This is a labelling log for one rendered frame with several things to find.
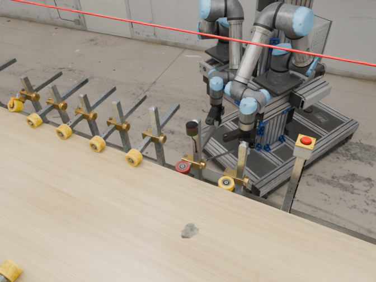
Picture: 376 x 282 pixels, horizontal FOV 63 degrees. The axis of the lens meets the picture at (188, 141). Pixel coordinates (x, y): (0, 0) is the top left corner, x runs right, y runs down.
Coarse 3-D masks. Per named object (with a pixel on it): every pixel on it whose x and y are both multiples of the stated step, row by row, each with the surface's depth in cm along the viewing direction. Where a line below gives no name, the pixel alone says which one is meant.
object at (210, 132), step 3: (210, 126) 192; (213, 126) 192; (210, 129) 190; (213, 129) 190; (207, 132) 189; (210, 132) 188; (213, 132) 191; (207, 135) 186; (210, 135) 188; (204, 138) 185; (207, 138) 185; (201, 141) 183; (204, 141) 183; (207, 141) 185; (201, 144) 181; (204, 144) 182; (201, 147) 179; (201, 150) 180; (192, 153) 176; (189, 162) 171
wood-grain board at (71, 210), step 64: (0, 128) 194; (0, 192) 157; (64, 192) 155; (128, 192) 153; (192, 192) 151; (0, 256) 132; (64, 256) 131; (128, 256) 129; (192, 256) 128; (256, 256) 127; (320, 256) 126
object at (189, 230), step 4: (188, 224) 137; (192, 224) 138; (184, 228) 137; (188, 228) 135; (192, 228) 136; (196, 228) 136; (184, 232) 135; (188, 232) 135; (192, 232) 135; (196, 232) 136; (184, 236) 134; (188, 236) 134
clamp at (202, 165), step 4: (188, 156) 173; (192, 156) 173; (184, 160) 172; (188, 160) 171; (192, 160) 171; (192, 164) 172; (196, 164) 170; (200, 164) 169; (204, 164) 170; (196, 168) 172; (200, 168) 169; (204, 168) 172
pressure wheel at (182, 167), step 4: (176, 164) 164; (180, 164) 165; (184, 164) 165; (188, 164) 164; (176, 168) 162; (180, 168) 163; (184, 168) 162; (188, 168) 162; (180, 172) 161; (184, 172) 161; (188, 172) 163
